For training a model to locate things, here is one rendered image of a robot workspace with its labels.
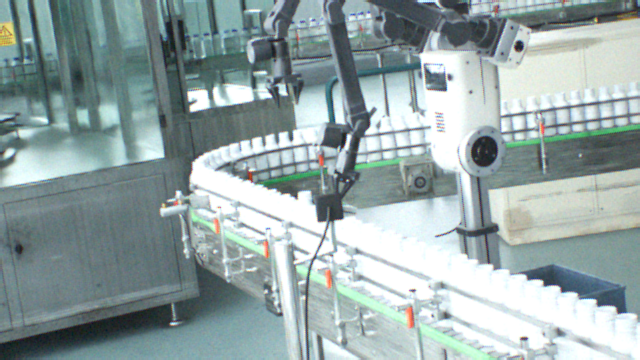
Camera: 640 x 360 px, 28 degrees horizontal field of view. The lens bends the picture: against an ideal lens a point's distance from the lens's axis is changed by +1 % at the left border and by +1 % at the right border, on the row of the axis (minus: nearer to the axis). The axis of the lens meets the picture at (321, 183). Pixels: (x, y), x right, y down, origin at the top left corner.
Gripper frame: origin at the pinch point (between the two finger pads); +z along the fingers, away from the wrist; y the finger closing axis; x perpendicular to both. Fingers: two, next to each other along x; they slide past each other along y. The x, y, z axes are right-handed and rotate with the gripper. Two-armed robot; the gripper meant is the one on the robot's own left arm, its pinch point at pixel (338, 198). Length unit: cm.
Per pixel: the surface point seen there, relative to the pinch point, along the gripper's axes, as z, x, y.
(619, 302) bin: 7, 40, 87
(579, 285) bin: 6, 41, 68
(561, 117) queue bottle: -44, 133, -93
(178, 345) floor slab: 104, 52, -263
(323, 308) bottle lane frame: 27.9, -13.0, 33.6
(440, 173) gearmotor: -12, 86, -96
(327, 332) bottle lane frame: 34.1, -10.7, 34.2
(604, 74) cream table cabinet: -84, 280, -279
